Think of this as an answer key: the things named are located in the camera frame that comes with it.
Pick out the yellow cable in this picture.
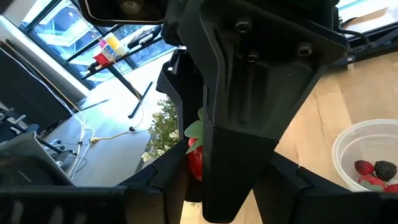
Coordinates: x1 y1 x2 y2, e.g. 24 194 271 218
89 88 146 144

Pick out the clear plastic tupperware container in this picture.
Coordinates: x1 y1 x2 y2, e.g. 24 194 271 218
331 118 398 193

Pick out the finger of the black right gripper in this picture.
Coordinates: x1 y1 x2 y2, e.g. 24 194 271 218
177 0 348 222
157 49 205 146

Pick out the large blackberry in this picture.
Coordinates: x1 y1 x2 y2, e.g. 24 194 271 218
374 160 398 182

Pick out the red strawberry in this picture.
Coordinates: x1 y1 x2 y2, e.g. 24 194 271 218
183 107 205 183
357 174 388 192

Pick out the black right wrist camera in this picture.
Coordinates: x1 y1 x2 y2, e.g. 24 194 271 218
77 0 170 27

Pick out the white cable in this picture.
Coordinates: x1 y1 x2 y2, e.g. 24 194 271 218
6 46 96 180

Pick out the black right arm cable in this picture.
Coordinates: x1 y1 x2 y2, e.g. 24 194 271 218
335 26 373 47

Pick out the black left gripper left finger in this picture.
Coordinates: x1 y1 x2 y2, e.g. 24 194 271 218
119 139 189 224

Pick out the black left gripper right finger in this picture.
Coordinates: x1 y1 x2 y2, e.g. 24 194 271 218
252 152 330 224

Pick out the black rod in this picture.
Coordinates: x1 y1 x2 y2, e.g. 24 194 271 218
80 98 110 112
127 81 154 119

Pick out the dark red raspberry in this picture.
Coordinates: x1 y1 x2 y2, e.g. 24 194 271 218
354 160 375 176

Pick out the small red box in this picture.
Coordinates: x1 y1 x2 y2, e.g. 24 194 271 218
92 51 110 67

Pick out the yellow white cup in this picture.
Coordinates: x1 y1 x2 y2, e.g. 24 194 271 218
103 32 129 57

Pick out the grey office chair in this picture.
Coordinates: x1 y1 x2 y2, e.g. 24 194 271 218
0 105 78 187

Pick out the green potted plant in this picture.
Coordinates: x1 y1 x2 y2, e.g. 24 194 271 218
141 96 180 163

